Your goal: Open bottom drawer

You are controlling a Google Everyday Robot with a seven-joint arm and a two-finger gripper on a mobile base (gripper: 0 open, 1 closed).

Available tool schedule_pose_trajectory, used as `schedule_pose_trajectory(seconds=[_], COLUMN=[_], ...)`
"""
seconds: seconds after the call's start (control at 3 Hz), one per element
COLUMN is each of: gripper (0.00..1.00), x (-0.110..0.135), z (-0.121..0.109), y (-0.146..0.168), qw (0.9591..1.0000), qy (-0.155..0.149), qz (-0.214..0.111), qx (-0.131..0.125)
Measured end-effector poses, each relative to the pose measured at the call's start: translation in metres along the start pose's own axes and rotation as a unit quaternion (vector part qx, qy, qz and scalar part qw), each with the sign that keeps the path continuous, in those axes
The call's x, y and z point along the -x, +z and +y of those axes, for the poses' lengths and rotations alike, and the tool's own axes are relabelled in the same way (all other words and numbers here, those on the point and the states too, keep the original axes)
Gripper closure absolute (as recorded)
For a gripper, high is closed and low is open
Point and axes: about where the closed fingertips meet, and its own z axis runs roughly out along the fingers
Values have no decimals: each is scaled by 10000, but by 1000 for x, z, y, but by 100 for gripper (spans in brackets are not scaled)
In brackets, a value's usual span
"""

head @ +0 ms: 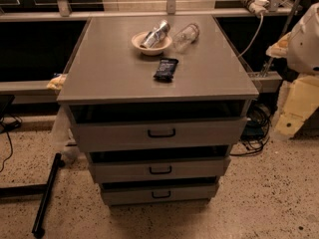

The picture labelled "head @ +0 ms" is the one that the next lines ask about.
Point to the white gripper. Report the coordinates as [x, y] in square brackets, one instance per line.
[304, 47]

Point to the grey bottom drawer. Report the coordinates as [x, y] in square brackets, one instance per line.
[159, 194]

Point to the grey drawer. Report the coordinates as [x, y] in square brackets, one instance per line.
[158, 170]
[94, 137]
[159, 194]

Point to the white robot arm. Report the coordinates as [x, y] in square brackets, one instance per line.
[300, 48]

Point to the grey drawer cabinet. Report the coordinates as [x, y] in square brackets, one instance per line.
[111, 81]

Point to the grey middle drawer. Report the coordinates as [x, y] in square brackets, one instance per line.
[158, 170]

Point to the grey top drawer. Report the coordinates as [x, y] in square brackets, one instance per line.
[94, 137]

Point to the white power strip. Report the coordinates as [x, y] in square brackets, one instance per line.
[256, 7]

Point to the clear plastic bottle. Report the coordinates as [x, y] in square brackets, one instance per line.
[185, 37]

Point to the dark blue snack packet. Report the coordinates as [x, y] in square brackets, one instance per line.
[166, 69]

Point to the beige ceramic bowl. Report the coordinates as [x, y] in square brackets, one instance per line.
[158, 49]

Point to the silver foil snack bag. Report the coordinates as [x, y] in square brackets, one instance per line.
[156, 35]

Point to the black metal stand leg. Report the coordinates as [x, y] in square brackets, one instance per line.
[38, 231]

